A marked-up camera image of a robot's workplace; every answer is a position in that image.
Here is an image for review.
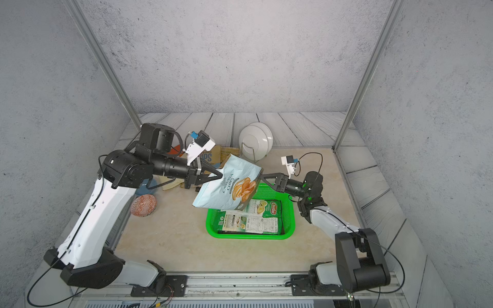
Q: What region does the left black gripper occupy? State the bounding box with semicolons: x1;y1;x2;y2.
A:
151;155;223;189

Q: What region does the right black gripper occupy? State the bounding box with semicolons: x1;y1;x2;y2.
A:
262;176;309;202

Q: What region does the tan blue chips bag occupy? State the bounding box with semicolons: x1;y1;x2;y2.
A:
200;145;222;168

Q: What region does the red beige chips bag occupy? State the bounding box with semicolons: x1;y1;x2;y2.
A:
159;145;184;191

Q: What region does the green Chulo cassava chips bag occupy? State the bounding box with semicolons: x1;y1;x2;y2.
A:
213;199;282;235

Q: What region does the light blue cassava chips bag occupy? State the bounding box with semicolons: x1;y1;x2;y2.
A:
193;155;263;210

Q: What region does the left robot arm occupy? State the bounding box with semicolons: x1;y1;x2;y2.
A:
44;123;223;293

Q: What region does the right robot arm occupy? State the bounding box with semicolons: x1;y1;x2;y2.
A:
260;171;391;295

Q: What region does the tan green chips bag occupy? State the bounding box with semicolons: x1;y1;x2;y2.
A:
220;146;240;162

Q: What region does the white plate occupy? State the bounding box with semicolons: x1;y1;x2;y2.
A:
239;122;273;155

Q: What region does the blue bowl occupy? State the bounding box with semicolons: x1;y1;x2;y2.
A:
136;179;158;196

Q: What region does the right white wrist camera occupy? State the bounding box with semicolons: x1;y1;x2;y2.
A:
281;155;299;179

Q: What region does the wire plate rack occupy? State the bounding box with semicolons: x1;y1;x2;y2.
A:
240;142;268;164

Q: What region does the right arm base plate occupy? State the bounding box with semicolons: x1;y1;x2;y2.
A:
285;274;346;296

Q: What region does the aluminium front rail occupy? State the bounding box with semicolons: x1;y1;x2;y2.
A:
69;272;408;307

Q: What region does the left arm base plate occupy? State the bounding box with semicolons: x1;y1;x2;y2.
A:
130;275;188;298

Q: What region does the right aluminium frame post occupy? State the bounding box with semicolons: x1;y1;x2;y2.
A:
333;0;405;153

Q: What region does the aluminium frame post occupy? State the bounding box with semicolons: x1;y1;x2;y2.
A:
64;0;142;148
333;0;405;153

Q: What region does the left aluminium frame post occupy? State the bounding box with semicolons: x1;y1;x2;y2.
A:
64;0;142;148

